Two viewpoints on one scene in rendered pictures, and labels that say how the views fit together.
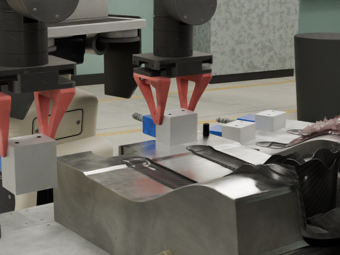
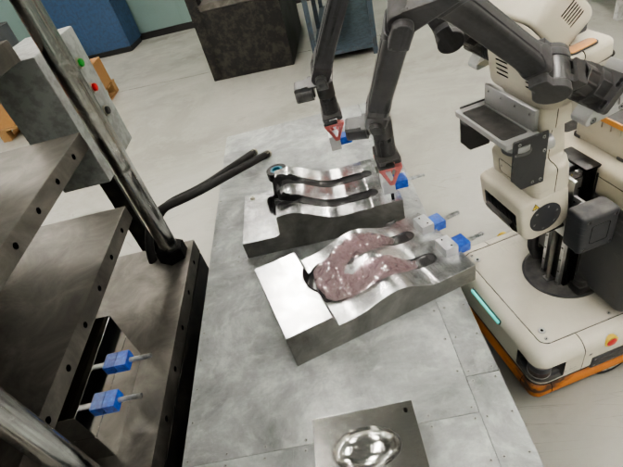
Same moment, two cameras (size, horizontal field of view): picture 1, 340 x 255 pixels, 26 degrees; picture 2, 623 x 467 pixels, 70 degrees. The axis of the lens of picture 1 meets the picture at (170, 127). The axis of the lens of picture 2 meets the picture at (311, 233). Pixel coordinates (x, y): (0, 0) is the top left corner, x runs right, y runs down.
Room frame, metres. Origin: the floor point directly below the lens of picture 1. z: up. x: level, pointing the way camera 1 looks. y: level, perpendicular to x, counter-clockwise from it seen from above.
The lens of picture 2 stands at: (1.59, -1.00, 1.71)
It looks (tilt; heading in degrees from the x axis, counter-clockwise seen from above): 39 degrees down; 132
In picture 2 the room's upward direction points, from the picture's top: 17 degrees counter-clockwise
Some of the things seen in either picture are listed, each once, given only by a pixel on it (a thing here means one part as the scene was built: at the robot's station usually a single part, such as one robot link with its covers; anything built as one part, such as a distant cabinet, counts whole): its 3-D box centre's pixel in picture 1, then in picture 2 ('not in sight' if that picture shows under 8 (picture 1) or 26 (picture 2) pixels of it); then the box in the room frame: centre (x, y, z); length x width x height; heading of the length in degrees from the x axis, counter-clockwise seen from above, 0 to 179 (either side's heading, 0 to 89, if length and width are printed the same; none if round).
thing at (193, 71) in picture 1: (179, 89); (389, 170); (1.06, -0.01, 0.96); 0.07 x 0.07 x 0.09; 36
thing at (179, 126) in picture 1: (157, 123); (402, 180); (1.09, 0.02, 0.91); 0.13 x 0.05 x 0.05; 36
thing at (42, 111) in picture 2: not in sight; (145, 235); (0.14, -0.33, 0.73); 0.30 x 0.22 x 1.47; 126
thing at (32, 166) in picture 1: (10, 153); (348, 136); (0.81, 0.18, 0.93); 0.13 x 0.05 x 0.05; 36
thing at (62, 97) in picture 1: (33, 109); (334, 126); (0.79, 0.15, 0.99); 0.07 x 0.07 x 0.09; 36
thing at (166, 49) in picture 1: (173, 41); (385, 146); (1.05, 0.00, 1.04); 0.10 x 0.07 x 0.07; 126
